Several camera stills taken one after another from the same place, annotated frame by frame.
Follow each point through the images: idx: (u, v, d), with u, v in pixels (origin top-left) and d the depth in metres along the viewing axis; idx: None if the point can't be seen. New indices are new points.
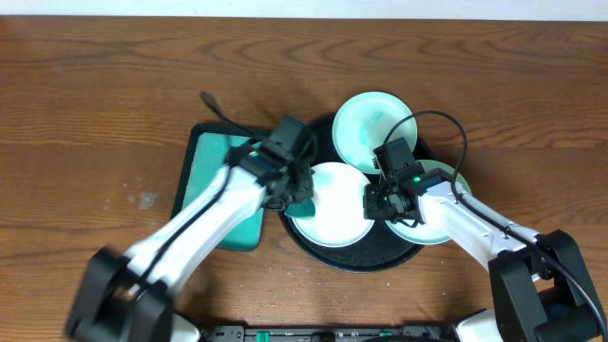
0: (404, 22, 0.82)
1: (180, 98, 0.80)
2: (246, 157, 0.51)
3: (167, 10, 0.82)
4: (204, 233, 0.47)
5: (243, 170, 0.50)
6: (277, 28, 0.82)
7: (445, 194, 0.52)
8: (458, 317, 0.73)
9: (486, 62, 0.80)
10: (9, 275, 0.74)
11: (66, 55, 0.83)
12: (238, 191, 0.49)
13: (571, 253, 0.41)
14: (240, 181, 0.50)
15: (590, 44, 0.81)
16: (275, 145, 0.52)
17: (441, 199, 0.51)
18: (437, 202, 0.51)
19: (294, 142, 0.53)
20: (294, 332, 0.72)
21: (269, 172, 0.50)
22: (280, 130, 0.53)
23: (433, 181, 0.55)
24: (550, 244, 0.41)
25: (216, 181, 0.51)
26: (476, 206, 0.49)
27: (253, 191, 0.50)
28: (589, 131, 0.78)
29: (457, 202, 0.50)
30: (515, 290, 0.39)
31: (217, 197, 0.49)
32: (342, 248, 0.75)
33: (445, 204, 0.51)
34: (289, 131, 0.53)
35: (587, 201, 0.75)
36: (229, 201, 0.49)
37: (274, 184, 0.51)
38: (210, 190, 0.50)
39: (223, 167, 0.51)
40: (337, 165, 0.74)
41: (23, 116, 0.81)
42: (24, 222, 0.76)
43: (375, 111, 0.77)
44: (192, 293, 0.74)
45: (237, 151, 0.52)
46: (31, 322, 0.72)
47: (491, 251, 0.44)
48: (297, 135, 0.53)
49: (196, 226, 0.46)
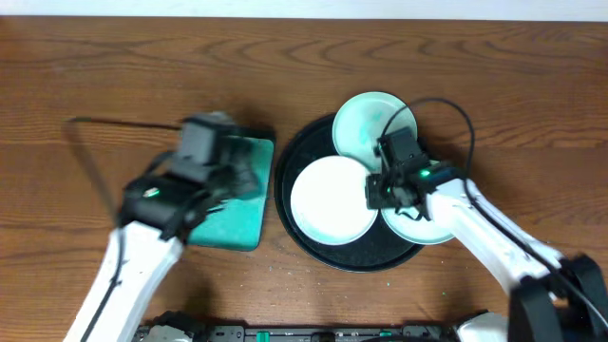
0: (405, 21, 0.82)
1: (180, 99, 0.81)
2: (144, 196, 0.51)
3: (166, 10, 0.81)
4: (120, 313, 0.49)
5: (150, 209, 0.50)
6: (277, 28, 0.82)
7: (459, 196, 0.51)
8: (457, 317, 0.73)
9: (486, 62, 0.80)
10: (12, 274, 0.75)
11: (66, 55, 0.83)
12: (140, 258, 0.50)
13: (594, 280, 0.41)
14: (142, 233, 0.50)
15: (592, 44, 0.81)
16: (187, 161, 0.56)
17: (454, 201, 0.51)
18: (450, 205, 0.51)
19: (207, 152, 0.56)
20: (294, 332, 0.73)
21: (179, 199, 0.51)
22: (194, 141, 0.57)
23: (443, 176, 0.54)
24: (574, 272, 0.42)
25: (109, 256, 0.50)
26: (492, 215, 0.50)
27: (160, 242, 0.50)
28: (589, 132, 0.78)
29: (470, 208, 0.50)
30: (536, 318, 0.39)
31: (112, 279, 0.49)
32: (343, 248, 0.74)
33: (459, 208, 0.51)
34: (202, 139, 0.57)
35: (586, 202, 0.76)
36: (130, 278, 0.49)
37: (190, 216, 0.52)
38: (106, 268, 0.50)
39: (116, 230, 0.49)
40: (336, 159, 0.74)
41: (23, 117, 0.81)
42: (24, 222, 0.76)
43: (375, 110, 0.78)
44: (193, 293, 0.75)
45: (136, 189, 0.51)
46: (36, 321, 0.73)
47: (510, 270, 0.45)
48: (210, 142, 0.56)
49: (109, 309, 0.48)
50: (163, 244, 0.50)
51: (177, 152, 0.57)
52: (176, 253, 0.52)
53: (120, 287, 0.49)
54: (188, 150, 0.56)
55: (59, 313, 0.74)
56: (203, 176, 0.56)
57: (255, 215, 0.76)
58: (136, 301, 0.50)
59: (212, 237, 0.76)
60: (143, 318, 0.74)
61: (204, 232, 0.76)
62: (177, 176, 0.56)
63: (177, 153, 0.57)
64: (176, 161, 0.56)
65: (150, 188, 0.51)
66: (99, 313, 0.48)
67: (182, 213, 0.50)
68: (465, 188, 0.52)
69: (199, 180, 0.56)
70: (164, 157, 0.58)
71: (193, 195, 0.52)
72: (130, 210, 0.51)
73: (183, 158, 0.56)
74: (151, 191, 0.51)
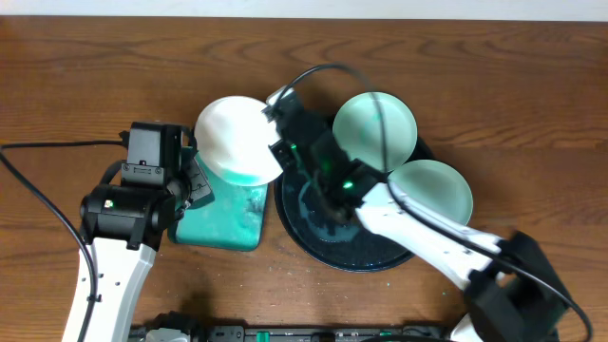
0: (405, 21, 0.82)
1: (180, 99, 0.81)
2: (104, 208, 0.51)
3: (166, 10, 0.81)
4: (104, 328, 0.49)
5: (113, 218, 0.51)
6: (276, 28, 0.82)
7: (386, 202, 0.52)
8: (457, 317, 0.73)
9: (486, 62, 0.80)
10: (12, 275, 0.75)
11: (66, 55, 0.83)
12: (115, 271, 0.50)
13: (528, 251, 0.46)
14: (109, 244, 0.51)
15: (593, 44, 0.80)
16: (142, 166, 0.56)
17: (386, 212, 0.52)
18: (383, 216, 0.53)
19: (160, 153, 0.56)
20: (294, 332, 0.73)
21: (139, 203, 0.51)
22: (137, 145, 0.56)
23: (364, 187, 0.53)
24: (512, 252, 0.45)
25: (83, 274, 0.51)
26: (418, 211, 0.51)
27: (129, 251, 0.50)
28: (590, 132, 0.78)
29: (401, 213, 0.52)
30: (490, 311, 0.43)
31: (90, 296, 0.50)
32: (342, 248, 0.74)
33: (390, 216, 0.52)
34: (150, 140, 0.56)
35: (586, 202, 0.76)
36: (108, 292, 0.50)
37: (154, 218, 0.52)
38: (84, 286, 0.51)
39: (81, 249, 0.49)
40: (239, 101, 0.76)
41: (23, 118, 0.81)
42: (24, 223, 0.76)
43: (376, 110, 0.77)
44: (192, 293, 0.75)
45: (92, 201, 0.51)
46: (37, 321, 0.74)
47: (458, 269, 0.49)
48: (159, 142, 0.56)
49: (97, 321, 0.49)
50: (133, 253, 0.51)
51: (129, 159, 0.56)
52: (150, 258, 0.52)
53: (101, 302, 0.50)
54: (134, 156, 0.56)
55: (59, 313, 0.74)
56: (163, 178, 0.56)
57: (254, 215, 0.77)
58: (120, 312, 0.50)
59: (215, 238, 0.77)
60: (143, 318, 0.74)
61: (207, 234, 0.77)
62: (135, 182, 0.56)
63: (128, 159, 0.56)
64: (130, 167, 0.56)
65: (106, 199, 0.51)
66: (83, 332, 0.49)
67: (146, 218, 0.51)
68: (391, 193, 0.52)
69: (160, 182, 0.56)
70: (118, 164, 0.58)
71: (153, 198, 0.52)
72: (93, 224, 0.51)
73: (137, 163, 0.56)
74: (107, 199, 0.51)
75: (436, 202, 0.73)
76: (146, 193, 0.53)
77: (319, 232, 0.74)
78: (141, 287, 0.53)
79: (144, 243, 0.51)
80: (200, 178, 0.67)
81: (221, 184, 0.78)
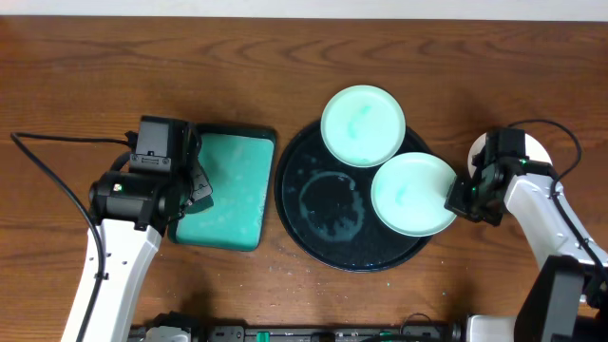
0: (405, 21, 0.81)
1: (180, 99, 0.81)
2: (113, 192, 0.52)
3: (166, 11, 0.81)
4: (109, 307, 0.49)
5: (121, 202, 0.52)
6: (277, 28, 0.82)
7: (541, 186, 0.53)
8: (457, 318, 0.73)
9: (485, 62, 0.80)
10: (9, 275, 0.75)
11: (66, 55, 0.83)
12: (122, 251, 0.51)
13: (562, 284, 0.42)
14: (116, 226, 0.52)
15: (593, 44, 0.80)
16: (149, 157, 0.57)
17: (534, 187, 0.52)
18: (531, 192, 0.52)
19: (166, 144, 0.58)
20: (294, 332, 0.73)
21: (145, 188, 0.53)
22: (147, 138, 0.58)
23: (488, 199, 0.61)
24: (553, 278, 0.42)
25: (92, 254, 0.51)
26: (565, 211, 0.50)
27: (137, 232, 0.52)
28: (590, 132, 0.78)
29: (549, 199, 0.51)
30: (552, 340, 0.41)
31: (98, 274, 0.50)
32: (343, 248, 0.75)
33: (536, 194, 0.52)
34: (160, 132, 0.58)
35: (586, 202, 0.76)
36: (117, 273, 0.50)
37: (160, 203, 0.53)
38: (90, 265, 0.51)
39: (89, 227, 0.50)
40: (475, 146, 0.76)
41: (23, 119, 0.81)
42: (23, 223, 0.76)
43: (363, 104, 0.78)
44: (192, 293, 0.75)
45: (102, 186, 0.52)
46: (34, 321, 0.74)
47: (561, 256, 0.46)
48: (166, 135, 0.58)
49: (102, 300, 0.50)
50: (140, 233, 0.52)
51: (137, 149, 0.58)
52: (156, 242, 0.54)
53: (107, 280, 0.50)
54: (143, 147, 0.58)
55: (57, 314, 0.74)
56: (170, 167, 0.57)
57: (254, 216, 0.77)
58: (125, 291, 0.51)
59: (211, 231, 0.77)
60: (143, 318, 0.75)
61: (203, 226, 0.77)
62: (142, 172, 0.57)
63: (136, 150, 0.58)
64: (138, 158, 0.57)
65: (115, 182, 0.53)
66: (88, 307, 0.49)
67: (153, 201, 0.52)
68: (553, 188, 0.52)
69: (166, 174, 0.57)
70: (126, 157, 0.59)
71: (160, 184, 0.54)
72: (102, 208, 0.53)
73: (145, 154, 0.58)
74: (117, 183, 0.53)
75: (424, 194, 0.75)
76: (156, 179, 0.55)
77: (319, 232, 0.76)
78: (145, 270, 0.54)
79: (151, 225, 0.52)
80: (201, 178, 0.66)
81: (220, 183, 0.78)
